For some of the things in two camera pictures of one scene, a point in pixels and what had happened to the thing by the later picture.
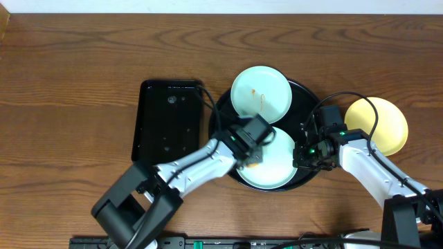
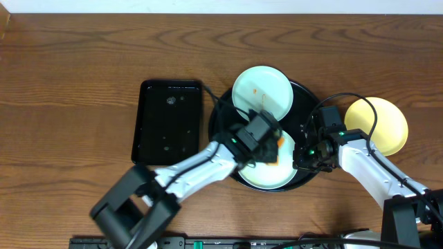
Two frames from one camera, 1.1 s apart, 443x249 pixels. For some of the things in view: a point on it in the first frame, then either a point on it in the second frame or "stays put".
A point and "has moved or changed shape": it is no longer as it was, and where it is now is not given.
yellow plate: [392, 129] stays put
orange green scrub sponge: [252, 165] has moved or changed shape
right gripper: [300, 161] stays put
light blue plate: [277, 169] stays put
